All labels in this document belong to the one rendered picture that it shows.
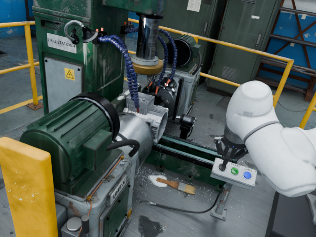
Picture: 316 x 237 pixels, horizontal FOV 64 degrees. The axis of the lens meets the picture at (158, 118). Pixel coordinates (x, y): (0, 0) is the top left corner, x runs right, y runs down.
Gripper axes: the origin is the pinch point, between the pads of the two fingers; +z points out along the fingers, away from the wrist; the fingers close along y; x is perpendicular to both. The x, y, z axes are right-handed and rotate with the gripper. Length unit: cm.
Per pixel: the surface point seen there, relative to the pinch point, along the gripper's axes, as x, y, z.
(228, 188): 4.2, -5.0, 17.2
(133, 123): -2.3, 39.5, -1.2
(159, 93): -42, 44, 28
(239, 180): 3.0, -7.3, 8.1
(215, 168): 1.2, 2.7, 8.1
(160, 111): -22.5, 35.7, 15.7
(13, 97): -77, 275, 172
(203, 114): -69, 20, 76
